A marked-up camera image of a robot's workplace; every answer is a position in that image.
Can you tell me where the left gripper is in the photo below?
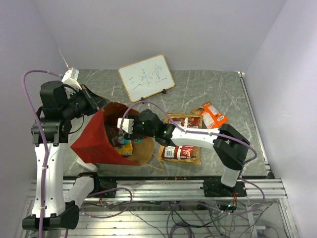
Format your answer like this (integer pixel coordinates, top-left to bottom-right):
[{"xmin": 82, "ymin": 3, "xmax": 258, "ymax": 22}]
[{"xmin": 61, "ymin": 83, "xmax": 110, "ymax": 119}]

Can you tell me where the red cookie snack bag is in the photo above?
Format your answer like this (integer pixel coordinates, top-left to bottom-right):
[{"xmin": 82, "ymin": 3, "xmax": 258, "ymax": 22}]
[{"xmin": 106, "ymin": 125, "xmax": 123, "ymax": 146}]

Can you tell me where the red paper bag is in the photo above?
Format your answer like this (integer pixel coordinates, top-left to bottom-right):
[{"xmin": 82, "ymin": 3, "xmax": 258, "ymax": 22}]
[{"xmin": 70, "ymin": 102, "xmax": 155, "ymax": 166}]

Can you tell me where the red Doritos bag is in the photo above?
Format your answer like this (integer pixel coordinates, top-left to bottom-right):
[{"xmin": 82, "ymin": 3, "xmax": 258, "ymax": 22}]
[{"xmin": 160, "ymin": 117, "xmax": 202, "ymax": 160}]

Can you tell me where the tan kettle chips bag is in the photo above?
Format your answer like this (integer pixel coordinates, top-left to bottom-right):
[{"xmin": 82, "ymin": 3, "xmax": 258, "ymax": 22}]
[{"xmin": 158, "ymin": 113, "xmax": 204, "ymax": 165}]

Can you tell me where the orange snack bag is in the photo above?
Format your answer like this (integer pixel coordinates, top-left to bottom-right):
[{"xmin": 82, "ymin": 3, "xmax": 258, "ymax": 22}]
[{"xmin": 191, "ymin": 102, "xmax": 228, "ymax": 129}]

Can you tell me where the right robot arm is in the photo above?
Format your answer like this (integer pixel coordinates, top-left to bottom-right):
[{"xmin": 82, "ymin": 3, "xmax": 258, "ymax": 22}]
[{"xmin": 117, "ymin": 109, "xmax": 251, "ymax": 196}]

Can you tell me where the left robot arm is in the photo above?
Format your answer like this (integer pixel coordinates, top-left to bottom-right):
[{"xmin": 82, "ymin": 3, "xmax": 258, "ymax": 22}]
[{"xmin": 22, "ymin": 81, "xmax": 110, "ymax": 231}]

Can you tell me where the teal snack bag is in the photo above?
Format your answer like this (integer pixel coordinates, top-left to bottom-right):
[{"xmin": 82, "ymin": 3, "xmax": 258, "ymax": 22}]
[{"xmin": 117, "ymin": 135, "xmax": 143, "ymax": 145}]

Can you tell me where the yellow snack bag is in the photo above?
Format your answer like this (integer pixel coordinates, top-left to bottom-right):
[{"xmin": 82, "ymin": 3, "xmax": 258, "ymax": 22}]
[{"xmin": 115, "ymin": 142, "xmax": 133, "ymax": 156}]

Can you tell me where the small whiteboard with stand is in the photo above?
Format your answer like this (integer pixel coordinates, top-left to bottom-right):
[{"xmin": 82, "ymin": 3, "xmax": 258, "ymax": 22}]
[{"xmin": 118, "ymin": 54, "xmax": 175, "ymax": 102}]

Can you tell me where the white object at table edge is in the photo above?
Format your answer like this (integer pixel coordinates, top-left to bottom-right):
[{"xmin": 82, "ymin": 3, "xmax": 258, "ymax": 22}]
[{"xmin": 76, "ymin": 158, "xmax": 98, "ymax": 172}]

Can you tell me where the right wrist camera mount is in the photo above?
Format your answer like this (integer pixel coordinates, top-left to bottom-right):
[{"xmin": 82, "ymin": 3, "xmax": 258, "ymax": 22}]
[{"xmin": 117, "ymin": 118, "xmax": 134, "ymax": 134}]

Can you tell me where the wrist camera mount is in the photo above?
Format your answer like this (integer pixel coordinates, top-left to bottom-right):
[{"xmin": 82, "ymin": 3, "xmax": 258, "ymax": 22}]
[
  {"xmin": 62, "ymin": 67, "xmax": 82, "ymax": 95},
  {"xmin": 117, "ymin": 118, "xmax": 134, "ymax": 134}
]

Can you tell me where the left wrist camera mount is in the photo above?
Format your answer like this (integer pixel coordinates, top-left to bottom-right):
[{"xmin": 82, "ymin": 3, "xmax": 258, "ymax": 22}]
[{"xmin": 62, "ymin": 67, "xmax": 82, "ymax": 95}]

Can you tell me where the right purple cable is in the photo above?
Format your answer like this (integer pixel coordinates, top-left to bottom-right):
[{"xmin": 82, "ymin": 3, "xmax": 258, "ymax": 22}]
[{"xmin": 118, "ymin": 100, "xmax": 266, "ymax": 216}]

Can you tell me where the purple cable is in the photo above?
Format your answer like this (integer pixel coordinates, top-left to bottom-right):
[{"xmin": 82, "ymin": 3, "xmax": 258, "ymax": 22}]
[
  {"xmin": 22, "ymin": 69, "xmax": 70, "ymax": 238},
  {"xmin": 118, "ymin": 100, "xmax": 266, "ymax": 216}
]

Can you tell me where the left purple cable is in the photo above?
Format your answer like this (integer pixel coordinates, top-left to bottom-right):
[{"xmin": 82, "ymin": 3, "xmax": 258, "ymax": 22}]
[{"xmin": 22, "ymin": 69, "xmax": 70, "ymax": 238}]

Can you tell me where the aluminium rail frame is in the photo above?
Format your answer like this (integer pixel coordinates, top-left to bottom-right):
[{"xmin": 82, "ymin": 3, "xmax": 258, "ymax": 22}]
[{"xmin": 24, "ymin": 176, "xmax": 298, "ymax": 238}]

